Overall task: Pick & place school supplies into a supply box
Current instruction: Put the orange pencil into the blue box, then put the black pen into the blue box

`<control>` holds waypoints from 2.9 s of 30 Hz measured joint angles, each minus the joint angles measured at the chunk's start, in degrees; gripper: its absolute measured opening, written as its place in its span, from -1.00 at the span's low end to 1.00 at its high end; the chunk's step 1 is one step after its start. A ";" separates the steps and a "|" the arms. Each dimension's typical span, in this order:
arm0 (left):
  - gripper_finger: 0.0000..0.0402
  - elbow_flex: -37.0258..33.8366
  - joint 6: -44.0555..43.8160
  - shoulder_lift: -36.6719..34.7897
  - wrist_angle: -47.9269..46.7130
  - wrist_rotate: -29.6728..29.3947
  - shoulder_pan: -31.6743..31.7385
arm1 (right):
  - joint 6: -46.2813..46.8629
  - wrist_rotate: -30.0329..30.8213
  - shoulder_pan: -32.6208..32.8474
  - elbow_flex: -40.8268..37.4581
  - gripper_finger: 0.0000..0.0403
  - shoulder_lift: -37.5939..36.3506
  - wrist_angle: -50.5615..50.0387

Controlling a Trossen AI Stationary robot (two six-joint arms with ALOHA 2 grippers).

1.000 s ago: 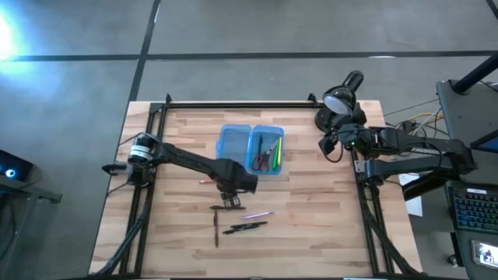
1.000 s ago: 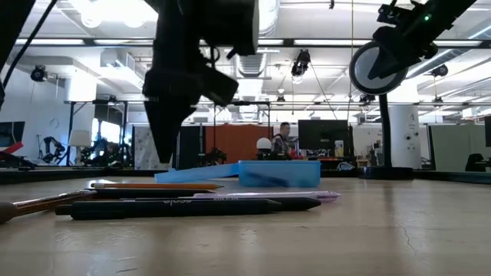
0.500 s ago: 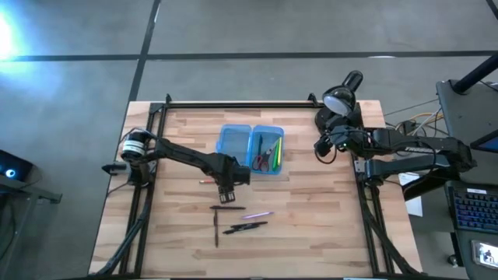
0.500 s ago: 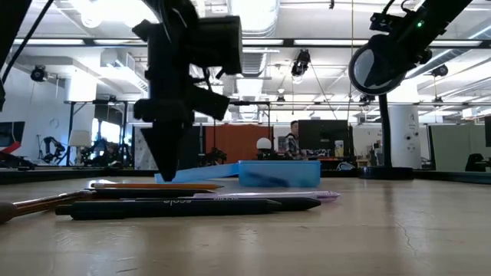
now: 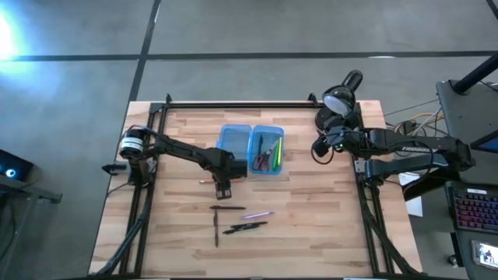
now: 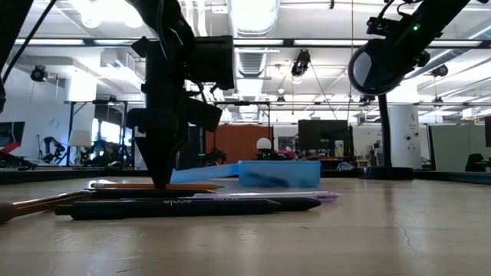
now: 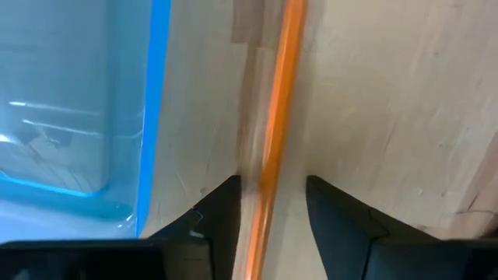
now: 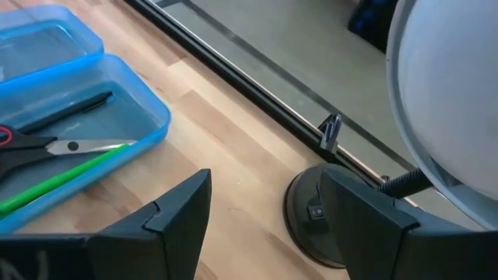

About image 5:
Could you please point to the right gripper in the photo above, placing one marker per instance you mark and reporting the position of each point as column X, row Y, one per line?
column 344, row 138

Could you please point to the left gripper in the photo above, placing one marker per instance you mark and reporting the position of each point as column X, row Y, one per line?
column 237, row 169

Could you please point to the red pencil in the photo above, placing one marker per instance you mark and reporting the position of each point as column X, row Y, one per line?
column 206, row 181

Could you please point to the yellow highlighter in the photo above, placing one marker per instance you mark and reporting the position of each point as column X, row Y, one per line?
column 280, row 149

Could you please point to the green marker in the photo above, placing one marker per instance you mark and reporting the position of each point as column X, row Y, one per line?
column 276, row 159

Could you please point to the thin black pen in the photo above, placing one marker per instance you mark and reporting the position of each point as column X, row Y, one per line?
column 229, row 207
column 260, row 144

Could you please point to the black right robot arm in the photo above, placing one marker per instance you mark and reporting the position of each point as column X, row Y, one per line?
column 412, row 149

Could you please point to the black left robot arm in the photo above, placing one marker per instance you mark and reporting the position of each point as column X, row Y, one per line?
column 186, row 151

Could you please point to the blue plastic supply box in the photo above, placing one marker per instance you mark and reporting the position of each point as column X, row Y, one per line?
column 266, row 131

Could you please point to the blue plastic box lid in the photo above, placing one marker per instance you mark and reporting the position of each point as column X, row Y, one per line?
column 233, row 138

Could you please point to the black gloss-print marker pen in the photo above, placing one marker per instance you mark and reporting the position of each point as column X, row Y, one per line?
column 233, row 231

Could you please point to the purple pen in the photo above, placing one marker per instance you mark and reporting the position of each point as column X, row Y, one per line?
column 257, row 215

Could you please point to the black desk lamp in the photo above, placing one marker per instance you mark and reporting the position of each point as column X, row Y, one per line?
column 338, row 101

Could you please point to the black power adapter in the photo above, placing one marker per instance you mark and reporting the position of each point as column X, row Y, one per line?
column 407, row 127

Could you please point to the white paper sheet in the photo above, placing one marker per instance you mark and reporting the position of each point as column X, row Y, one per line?
column 414, row 206

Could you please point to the grey desk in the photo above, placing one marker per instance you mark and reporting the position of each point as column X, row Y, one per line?
column 463, row 116

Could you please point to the backlit computer keyboard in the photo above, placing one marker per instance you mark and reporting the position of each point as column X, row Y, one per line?
column 474, row 212

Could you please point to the computer monitor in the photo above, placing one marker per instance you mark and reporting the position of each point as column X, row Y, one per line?
column 488, row 144

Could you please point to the black round pole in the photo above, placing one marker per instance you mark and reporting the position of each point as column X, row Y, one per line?
column 474, row 75

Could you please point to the black metal stand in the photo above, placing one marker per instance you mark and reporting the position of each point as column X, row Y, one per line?
column 39, row 193

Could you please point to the smartphone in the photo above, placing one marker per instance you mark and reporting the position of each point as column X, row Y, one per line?
column 486, row 254

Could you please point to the black device with blue light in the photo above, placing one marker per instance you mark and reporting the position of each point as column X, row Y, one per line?
column 17, row 165

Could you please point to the black aluminium table frame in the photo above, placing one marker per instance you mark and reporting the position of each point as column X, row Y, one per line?
column 233, row 105

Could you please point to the small black clamp bracket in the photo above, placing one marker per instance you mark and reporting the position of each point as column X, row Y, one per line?
column 114, row 168

